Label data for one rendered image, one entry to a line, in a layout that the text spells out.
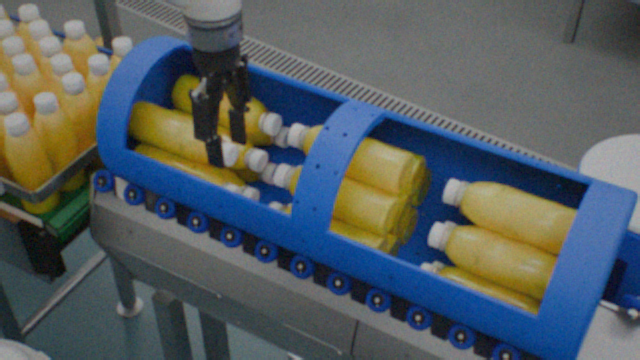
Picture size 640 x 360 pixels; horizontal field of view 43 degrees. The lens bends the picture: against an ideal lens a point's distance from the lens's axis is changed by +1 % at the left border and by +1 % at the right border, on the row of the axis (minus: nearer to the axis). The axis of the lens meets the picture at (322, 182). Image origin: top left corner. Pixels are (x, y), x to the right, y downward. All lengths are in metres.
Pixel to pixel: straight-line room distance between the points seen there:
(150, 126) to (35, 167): 0.26
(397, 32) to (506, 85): 0.61
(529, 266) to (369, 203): 0.26
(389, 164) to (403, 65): 2.35
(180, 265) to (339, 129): 0.49
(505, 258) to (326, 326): 0.39
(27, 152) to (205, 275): 0.40
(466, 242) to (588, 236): 0.18
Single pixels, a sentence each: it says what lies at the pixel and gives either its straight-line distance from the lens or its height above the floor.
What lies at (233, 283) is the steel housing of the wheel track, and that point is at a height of 0.87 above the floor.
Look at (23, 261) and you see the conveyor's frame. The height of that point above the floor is 0.77.
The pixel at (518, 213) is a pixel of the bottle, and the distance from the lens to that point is 1.22.
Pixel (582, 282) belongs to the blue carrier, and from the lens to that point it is 1.15.
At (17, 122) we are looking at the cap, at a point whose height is 1.11.
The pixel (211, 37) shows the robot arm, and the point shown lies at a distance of 1.21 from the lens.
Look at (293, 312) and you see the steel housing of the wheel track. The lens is 1.48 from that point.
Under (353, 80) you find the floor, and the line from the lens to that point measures 3.49.
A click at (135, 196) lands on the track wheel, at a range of 1.57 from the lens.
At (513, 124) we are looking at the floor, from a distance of 3.34.
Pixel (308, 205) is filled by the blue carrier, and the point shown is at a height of 1.15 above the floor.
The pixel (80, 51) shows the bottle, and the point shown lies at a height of 1.06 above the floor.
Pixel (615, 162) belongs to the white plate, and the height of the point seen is 1.04.
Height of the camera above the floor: 2.02
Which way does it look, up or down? 43 degrees down
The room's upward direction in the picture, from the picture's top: straight up
